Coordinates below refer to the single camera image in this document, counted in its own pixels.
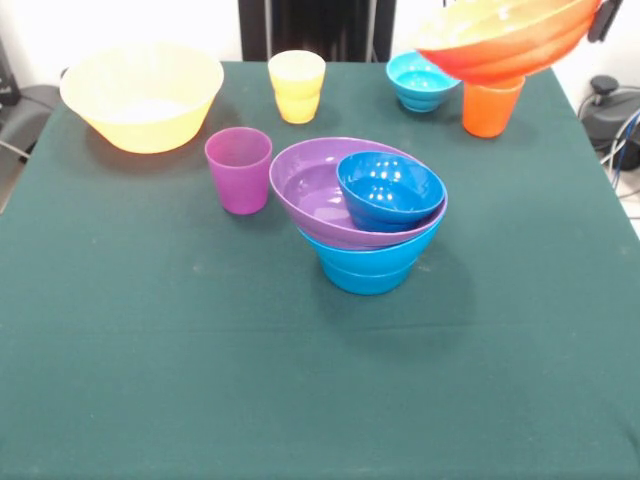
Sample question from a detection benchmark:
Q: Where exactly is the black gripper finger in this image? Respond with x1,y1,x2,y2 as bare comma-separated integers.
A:
587,0,625,44

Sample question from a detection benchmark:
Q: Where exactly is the orange shallow plastic bowl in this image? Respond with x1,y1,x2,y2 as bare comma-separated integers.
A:
414,0,602,88

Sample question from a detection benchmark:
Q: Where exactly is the small dark blue bowl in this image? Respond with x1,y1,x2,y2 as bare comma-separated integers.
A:
336,151,447,233

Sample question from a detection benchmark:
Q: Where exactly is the medium light blue bowl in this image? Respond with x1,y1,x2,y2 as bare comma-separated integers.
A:
298,214,446,277

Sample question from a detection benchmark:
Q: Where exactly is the large purple plastic bowl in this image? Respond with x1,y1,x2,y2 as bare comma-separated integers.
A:
269,137,450,251

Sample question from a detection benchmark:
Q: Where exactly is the orange-red plastic cup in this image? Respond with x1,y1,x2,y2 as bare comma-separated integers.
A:
461,74,526,140

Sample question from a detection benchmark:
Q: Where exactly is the small cyan plastic bowl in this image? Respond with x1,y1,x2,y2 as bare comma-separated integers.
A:
385,50,463,113

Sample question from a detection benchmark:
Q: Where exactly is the yellow plastic cup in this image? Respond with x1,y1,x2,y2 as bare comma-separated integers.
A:
274,92,321,125
267,49,327,101

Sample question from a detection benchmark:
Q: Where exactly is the small light blue bowl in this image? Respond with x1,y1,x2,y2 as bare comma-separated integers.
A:
323,264,417,296

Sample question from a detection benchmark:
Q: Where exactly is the purple plastic cup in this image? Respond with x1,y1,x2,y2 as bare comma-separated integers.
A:
204,126,274,216

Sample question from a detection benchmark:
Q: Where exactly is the dark green tablecloth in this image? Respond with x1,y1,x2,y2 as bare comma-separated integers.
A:
0,60,640,480

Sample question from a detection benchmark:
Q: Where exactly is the large yellow plastic bowl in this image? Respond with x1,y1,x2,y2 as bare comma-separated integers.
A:
59,40,225,154

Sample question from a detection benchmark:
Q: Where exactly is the blue cable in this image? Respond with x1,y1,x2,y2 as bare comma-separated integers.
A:
612,110,640,174

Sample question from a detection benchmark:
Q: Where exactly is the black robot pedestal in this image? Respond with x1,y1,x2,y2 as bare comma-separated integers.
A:
238,0,396,63

